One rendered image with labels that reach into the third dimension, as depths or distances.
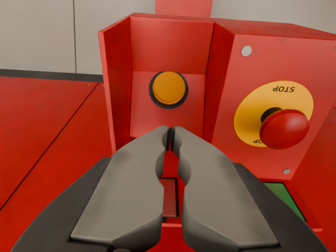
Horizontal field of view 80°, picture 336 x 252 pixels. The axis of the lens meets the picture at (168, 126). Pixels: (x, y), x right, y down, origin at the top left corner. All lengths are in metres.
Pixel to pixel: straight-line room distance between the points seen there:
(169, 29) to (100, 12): 0.76
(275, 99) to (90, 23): 0.89
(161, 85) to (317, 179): 0.46
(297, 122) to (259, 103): 0.03
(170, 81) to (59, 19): 0.85
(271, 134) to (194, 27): 0.14
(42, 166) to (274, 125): 0.48
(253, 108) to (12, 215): 0.43
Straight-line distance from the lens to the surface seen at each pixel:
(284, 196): 0.26
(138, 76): 0.25
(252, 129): 0.22
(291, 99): 0.21
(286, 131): 0.19
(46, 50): 1.11
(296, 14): 1.09
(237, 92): 0.19
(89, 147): 0.56
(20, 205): 0.48
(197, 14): 0.83
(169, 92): 0.24
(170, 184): 0.23
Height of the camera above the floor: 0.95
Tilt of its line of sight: 57 degrees down
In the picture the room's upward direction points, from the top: 180 degrees clockwise
